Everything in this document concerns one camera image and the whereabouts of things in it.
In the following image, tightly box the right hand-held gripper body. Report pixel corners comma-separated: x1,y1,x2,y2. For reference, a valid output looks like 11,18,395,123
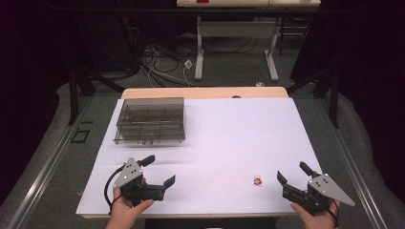
282,173,356,215

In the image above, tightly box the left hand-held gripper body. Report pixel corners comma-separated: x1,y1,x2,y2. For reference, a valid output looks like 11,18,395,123
113,156,167,207

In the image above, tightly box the clear grey compartment box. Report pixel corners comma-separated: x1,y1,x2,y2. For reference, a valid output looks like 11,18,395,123
113,96,186,146

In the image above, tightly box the person's right hand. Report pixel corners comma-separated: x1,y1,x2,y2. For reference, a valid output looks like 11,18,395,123
289,199,342,229

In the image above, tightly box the person's left hand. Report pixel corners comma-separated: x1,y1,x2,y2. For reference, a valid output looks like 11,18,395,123
106,187,156,229

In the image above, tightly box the white table sheet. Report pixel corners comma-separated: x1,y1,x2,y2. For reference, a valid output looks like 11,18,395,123
75,97,323,216

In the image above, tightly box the black metal stand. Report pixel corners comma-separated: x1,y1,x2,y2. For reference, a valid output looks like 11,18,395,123
67,47,126,127
286,65,340,129

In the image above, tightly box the light wooden table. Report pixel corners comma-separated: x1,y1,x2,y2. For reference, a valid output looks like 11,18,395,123
80,87,299,220

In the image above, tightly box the white desk with metal legs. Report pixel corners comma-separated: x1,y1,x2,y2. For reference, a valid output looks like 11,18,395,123
176,0,322,82

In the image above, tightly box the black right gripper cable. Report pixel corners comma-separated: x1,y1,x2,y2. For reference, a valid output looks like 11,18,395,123
327,199,340,229

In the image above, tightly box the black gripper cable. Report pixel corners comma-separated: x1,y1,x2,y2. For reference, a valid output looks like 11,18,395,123
327,199,340,229
103,163,127,215

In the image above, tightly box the silver floor rail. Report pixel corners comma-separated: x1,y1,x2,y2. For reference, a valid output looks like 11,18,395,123
5,94,94,229
317,97,389,229

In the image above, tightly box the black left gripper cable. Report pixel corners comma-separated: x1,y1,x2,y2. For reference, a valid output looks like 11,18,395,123
103,163,127,215

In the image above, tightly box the bundle of floor cables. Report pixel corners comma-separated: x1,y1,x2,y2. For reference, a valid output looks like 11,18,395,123
125,25,199,89

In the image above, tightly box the black cable under white desk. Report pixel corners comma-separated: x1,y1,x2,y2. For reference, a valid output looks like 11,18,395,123
203,35,259,55

